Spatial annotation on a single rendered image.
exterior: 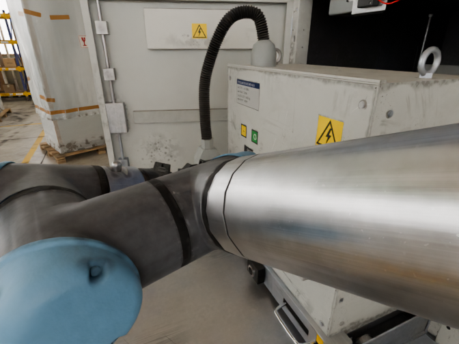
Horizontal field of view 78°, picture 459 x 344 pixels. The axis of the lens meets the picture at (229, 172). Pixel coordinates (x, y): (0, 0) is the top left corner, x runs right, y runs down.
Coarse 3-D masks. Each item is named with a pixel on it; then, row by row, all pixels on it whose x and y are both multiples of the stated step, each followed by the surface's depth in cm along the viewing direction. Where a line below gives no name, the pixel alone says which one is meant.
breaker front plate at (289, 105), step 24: (240, 72) 70; (264, 72) 60; (264, 96) 61; (288, 96) 53; (312, 96) 47; (336, 96) 42; (360, 96) 38; (240, 120) 74; (264, 120) 63; (288, 120) 55; (312, 120) 48; (360, 120) 39; (240, 144) 77; (264, 144) 65; (288, 144) 56; (312, 144) 49; (288, 288) 65; (312, 288) 56; (312, 312) 58
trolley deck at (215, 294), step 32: (224, 256) 87; (160, 288) 75; (192, 288) 75; (224, 288) 75; (256, 288) 75; (160, 320) 66; (192, 320) 66; (224, 320) 66; (256, 320) 66; (288, 320) 66
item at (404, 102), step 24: (288, 72) 52; (312, 72) 47; (336, 72) 52; (360, 72) 52; (384, 72) 52; (408, 72) 52; (384, 96) 37; (408, 96) 38; (432, 96) 40; (456, 96) 43; (384, 120) 38; (408, 120) 40; (432, 120) 42; (456, 120) 45; (336, 312) 52; (360, 312) 55; (384, 312) 59
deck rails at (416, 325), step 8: (408, 320) 59; (416, 320) 60; (424, 320) 61; (392, 328) 57; (400, 328) 58; (408, 328) 60; (416, 328) 61; (424, 328) 63; (376, 336) 55; (384, 336) 56; (392, 336) 58; (400, 336) 59; (408, 336) 61; (416, 336) 62
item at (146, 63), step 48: (96, 0) 80; (144, 0) 84; (192, 0) 83; (240, 0) 84; (288, 0) 86; (96, 48) 87; (144, 48) 89; (192, 48) 88; (240, 48) 90; (288, 48) 92; (144, 96) 94; (192, 96) 96; (144, 144) 100; (192, 144) 103
